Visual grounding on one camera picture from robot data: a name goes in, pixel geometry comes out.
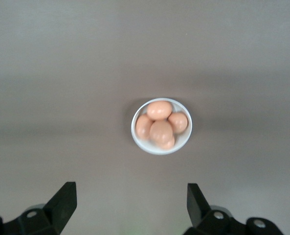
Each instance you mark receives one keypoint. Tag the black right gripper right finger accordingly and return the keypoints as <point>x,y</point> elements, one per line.
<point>198,210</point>

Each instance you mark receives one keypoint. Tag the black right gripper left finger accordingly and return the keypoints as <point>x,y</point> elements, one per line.
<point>59,210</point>

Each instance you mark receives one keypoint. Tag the brown egg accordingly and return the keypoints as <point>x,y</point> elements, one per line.
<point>142,128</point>
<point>161,131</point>
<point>159,110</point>
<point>180,122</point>
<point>170,145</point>

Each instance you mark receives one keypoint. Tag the white round bowl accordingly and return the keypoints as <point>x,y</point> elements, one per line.
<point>181,144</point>

